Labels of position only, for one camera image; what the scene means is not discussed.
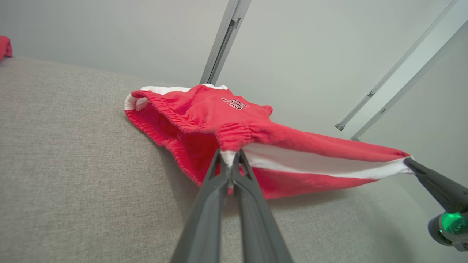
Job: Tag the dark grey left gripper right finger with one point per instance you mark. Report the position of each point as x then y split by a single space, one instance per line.
256 233

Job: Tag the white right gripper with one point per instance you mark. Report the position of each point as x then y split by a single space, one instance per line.
451 226

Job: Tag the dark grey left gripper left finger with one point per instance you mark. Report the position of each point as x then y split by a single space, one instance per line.
204 226

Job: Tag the red shorts with white trim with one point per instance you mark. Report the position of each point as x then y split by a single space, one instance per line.
204 113

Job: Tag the red jersey with white sleeves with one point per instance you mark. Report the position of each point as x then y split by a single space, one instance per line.
5 47

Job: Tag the grey metal wall rail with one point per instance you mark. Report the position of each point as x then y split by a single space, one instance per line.
370 94
382 110

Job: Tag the grey metal post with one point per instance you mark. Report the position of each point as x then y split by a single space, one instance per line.
225 36

